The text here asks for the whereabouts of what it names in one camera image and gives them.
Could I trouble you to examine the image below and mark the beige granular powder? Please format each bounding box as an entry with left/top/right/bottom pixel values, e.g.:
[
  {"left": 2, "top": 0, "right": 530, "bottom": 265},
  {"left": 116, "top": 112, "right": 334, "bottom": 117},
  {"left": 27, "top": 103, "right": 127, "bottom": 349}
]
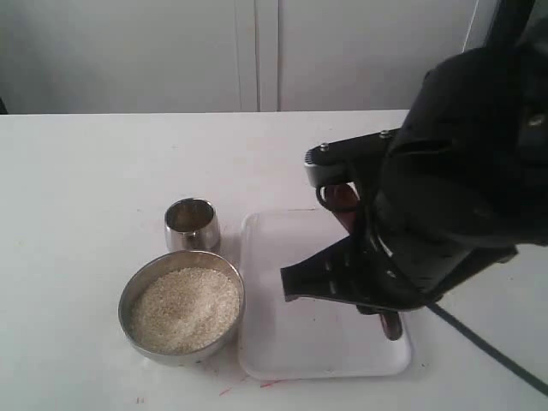
[{"left": 130, "top": 267, "right": 240, "bottom": 354}]

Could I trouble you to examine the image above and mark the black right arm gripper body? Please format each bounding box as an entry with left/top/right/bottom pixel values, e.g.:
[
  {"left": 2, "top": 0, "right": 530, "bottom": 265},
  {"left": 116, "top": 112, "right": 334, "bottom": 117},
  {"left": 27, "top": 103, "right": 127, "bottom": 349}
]
[{"left": 358, "top": 42, "right": 547, "bottom": 313}]

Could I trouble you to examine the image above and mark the white plastic tray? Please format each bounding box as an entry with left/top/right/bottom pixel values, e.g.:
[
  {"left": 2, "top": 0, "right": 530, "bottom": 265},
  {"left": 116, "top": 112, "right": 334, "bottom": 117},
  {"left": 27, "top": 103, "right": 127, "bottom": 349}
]
[{"left": 239, "top": 209, "right": 412, "bottom": 380}]

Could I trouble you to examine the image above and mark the white cabinet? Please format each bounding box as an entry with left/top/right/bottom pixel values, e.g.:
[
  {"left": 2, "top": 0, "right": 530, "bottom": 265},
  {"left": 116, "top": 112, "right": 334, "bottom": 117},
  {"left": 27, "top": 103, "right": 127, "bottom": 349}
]
[{"left": 1, "top": 1, "right": 497, "bottom": 114}]

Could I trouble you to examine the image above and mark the small steel cup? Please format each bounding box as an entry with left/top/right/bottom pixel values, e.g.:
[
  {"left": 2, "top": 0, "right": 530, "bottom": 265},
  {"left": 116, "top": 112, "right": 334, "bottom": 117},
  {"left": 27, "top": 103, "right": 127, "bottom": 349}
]
[{"left": 164, "top": 198, "right": 221, "bottom": 253}]

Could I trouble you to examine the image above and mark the steel bowl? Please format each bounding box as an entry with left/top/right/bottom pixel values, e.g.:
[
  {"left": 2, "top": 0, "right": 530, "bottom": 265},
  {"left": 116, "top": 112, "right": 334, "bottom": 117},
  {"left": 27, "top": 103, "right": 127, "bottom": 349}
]
[{"left": 118, "top": 251, "right": 245, "bottom": 366}]

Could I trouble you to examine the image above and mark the brown wooden spoon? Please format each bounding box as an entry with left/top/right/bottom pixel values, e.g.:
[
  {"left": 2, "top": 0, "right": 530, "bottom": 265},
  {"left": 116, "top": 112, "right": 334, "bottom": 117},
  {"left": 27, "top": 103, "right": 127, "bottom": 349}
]
[{"left": 324, "top": 184, "right": 403, "bottom": 341}]

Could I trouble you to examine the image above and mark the dark vertical post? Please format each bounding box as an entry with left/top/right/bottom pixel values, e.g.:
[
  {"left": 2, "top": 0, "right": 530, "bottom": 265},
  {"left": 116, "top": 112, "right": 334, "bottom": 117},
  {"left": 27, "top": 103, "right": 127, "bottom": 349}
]
[{"left": 484, "top": 0, "right": 536, "bottom": 48}]

